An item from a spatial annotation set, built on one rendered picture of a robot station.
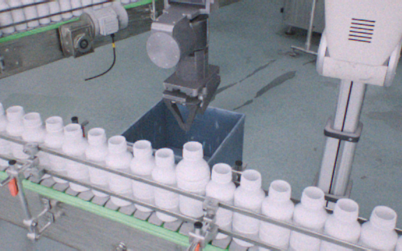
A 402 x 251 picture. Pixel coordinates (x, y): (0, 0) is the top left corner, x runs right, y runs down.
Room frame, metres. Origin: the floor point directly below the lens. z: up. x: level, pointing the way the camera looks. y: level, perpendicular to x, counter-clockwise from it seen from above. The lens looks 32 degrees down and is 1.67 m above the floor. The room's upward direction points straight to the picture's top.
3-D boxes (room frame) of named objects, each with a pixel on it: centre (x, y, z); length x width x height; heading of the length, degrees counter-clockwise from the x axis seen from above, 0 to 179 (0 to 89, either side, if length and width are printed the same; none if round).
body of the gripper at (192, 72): (0.69, 0.02, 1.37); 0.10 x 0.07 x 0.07; 155
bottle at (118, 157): (0.76, 0.18, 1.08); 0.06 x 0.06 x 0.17
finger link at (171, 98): (0.67, 0.03, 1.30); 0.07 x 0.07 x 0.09; 65
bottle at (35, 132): (0.86, 0.40, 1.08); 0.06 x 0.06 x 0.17
